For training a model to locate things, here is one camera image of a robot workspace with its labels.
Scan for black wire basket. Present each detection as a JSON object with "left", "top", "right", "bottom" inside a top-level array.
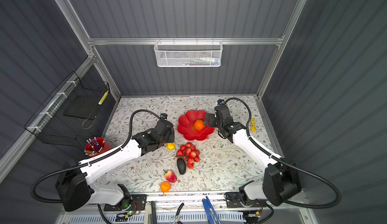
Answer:
[{"left": 24, "top": 67, "right": 116, "bottom": 148}]

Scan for red pen cup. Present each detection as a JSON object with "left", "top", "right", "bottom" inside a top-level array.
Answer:
[{"left": 84, "top": 137, "right": 113, "bottom": 158}]

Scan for left black corrugated cable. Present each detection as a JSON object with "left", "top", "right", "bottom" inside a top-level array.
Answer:
[{"left": 30, "top": 109, "right": 164, "bottom": 203}]

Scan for dark fake avocado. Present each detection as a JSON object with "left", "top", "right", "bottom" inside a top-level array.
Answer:
[{"left": 176, "top": 159, "right": 186, "bottom": 175}]

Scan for yellow fake banana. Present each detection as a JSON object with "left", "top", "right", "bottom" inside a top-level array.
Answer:
[{"left": 166, "top": 142, "right": 175, "bottom": 150}]

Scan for black corrugated cable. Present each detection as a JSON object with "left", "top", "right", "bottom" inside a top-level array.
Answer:
[
  {"left": 224, "top": 97, "right": 342, "bottom": 209},
  {"left": 30, "top": 109, "right": 164, "bottom": 203}
]

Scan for yellow item in black basket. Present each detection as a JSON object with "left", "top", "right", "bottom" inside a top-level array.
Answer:
[{"left": 98, "top": 90, "right": 109, "bottom": 105}]

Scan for right black corrugated cable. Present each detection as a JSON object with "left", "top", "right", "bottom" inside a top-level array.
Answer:
[{"left": 224, "top": 97, "right": 342, "bottom": 209}]

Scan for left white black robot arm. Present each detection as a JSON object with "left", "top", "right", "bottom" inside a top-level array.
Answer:
[{"left": 55, "top": 120, "right": 174, "bottom": 212}]

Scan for small orange fake tangerine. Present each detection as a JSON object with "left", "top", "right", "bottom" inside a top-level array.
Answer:
[{"left": 160, "top": 181, "right": 171, "bottom": 193}]

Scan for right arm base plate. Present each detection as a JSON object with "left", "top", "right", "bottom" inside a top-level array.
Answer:
[{"left": 223, "top": 192, "right": 264, "bottom": 209}]

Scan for black pliers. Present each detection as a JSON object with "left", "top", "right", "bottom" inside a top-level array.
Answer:
[{"left": 173, "top": 203, "right": 184, "bottom": 224}]

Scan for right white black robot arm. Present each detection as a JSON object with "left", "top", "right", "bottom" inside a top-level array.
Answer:
[{"left": 205, "top": 99, "right": 301, "bottom": 206}]

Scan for red fake grape bunch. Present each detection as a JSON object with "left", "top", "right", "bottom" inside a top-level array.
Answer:
[{"left": 176, "top": 142, "right": 200, "bottom": 169}]

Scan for orange fake bell pepper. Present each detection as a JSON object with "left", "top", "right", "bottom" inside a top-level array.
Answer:
[{"left": 193, "top": 119, "right": 205, "bottom": 131}]

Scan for red flower-shaped fruit bowl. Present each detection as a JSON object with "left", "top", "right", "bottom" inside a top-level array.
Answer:
[{"left": 177, "top": 110, "right": 215, "bottom": 141}]

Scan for blue tool handle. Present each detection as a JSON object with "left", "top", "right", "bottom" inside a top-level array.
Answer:
[{"left": 202, "top": 196, "right": 221, "bottom": 224}]

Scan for red fake strawberry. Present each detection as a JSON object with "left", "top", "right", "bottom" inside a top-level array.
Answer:
[{"left": 164, "top": 170, "right": 177, "bottom": 183}]

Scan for yellow marker on table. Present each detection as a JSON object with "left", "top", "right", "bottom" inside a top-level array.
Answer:
[{"left": 250, "top": 118, "right": 256, "bottom": 132}]

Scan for white wire mesh basket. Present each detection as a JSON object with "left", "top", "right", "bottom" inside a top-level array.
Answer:
[{"left": 154, "top": 42, "right": 223, "bottom": 67}]

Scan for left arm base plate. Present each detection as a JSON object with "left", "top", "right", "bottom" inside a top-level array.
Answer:
[{"left": 103, "top": 194, "right": 147, "bottom": 213}]

